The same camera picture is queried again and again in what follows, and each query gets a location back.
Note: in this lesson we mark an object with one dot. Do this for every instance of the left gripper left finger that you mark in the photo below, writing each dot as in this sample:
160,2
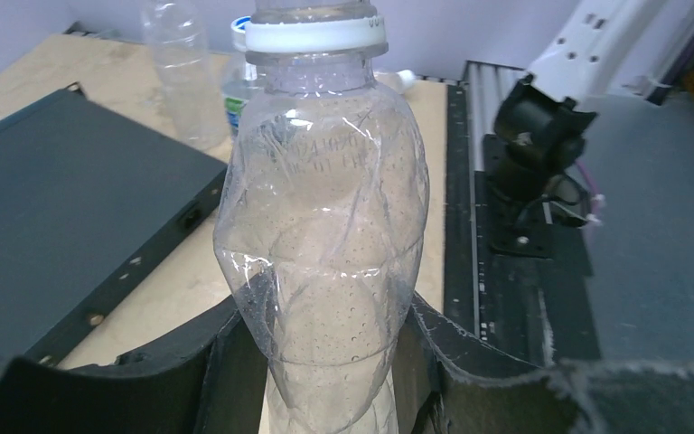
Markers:
205,376

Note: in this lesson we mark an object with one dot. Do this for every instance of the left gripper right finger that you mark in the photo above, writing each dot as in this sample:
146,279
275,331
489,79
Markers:
448,381

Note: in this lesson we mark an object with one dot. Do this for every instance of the clear plastic bottle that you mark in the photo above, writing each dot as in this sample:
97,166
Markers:
321,222
399,81
240,81
176,37

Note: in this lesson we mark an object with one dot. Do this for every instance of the blue white bottle cap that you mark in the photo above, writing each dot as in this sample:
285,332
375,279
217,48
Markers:
238,33

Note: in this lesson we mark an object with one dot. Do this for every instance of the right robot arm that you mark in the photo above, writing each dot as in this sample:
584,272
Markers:
538,131

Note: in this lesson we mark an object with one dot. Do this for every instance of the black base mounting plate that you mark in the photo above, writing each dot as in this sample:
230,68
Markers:
516,261

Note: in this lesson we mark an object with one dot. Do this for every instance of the black flat electronics box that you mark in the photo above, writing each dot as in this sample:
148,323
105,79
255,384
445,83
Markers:
91,202

